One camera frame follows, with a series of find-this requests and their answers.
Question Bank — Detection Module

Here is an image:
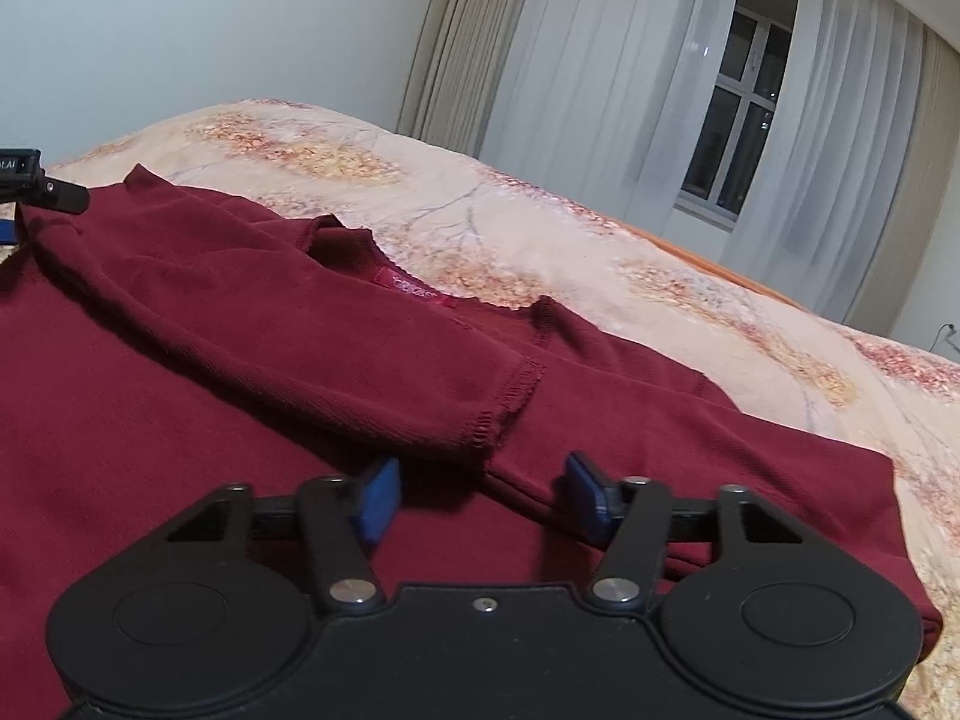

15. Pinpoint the dark red knit shirt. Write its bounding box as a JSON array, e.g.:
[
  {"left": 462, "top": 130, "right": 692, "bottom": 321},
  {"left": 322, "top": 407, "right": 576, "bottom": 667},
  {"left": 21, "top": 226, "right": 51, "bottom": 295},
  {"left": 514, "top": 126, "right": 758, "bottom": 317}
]
[{"left": 2, "top": 167, "right": 942, "bottom": 718}]

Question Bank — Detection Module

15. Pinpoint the orange bed sheet edge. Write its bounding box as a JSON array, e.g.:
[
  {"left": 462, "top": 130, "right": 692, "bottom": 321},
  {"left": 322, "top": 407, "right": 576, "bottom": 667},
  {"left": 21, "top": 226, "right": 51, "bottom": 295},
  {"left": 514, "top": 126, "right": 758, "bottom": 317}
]
[{"left": 602, "top": 215, "right": 804, "bottom": 310}]

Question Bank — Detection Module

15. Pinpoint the floral beige bedspread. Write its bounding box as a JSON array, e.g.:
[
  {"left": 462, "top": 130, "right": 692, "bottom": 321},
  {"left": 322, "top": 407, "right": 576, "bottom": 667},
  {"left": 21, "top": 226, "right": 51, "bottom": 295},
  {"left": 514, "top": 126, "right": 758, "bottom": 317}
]
[{"left": 53, "top": 99, "right": 958, "bottom": 718}]

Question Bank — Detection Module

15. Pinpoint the white framed window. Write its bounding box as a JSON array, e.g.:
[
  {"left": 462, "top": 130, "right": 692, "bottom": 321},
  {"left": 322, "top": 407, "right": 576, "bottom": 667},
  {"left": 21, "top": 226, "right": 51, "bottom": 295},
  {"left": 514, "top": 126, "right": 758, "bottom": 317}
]
[{"left": 677, "top": 0, "right": 799, "bottom": 231}]

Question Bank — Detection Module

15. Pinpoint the white sheer curtain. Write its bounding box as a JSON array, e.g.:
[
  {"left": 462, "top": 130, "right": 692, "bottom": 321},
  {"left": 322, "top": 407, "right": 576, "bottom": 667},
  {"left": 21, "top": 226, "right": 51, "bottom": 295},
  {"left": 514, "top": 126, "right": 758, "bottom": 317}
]
[{"left": 482, "top": 0, "right": 924, "bottom": 320}]

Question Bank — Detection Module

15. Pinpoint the beige drape right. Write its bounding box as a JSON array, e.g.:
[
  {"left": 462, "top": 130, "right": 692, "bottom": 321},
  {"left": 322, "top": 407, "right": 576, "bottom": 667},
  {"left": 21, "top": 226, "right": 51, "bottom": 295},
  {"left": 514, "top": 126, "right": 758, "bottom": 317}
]
[{"left": 844, "top": 28, "right": 958, "bottom": 337}]

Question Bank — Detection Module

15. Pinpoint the beige drape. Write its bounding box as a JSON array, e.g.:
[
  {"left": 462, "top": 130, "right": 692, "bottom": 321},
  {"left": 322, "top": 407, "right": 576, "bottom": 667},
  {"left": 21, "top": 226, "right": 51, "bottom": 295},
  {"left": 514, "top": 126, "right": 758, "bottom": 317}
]
[
  {"left": 395, "top": 0, "right": 524, "bottom": 156},
  {"left": 844, "top": 28, "right": 958, "bottom": 337}
]

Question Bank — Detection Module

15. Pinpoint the beige drape left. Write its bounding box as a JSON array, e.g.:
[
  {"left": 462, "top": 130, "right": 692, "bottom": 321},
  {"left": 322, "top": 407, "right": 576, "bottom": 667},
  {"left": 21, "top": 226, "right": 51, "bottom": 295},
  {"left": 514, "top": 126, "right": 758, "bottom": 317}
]
[{"left": 395, "top": 0, "right": 524, "bottom": 156}]

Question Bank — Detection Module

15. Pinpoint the wall socket with cable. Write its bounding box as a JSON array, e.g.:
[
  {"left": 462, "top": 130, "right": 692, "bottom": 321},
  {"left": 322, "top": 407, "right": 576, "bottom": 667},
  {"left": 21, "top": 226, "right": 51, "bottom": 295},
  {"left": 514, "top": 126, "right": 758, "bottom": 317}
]
[{"left": 929, "top": 322, "right": 960, "bottom": 355}]

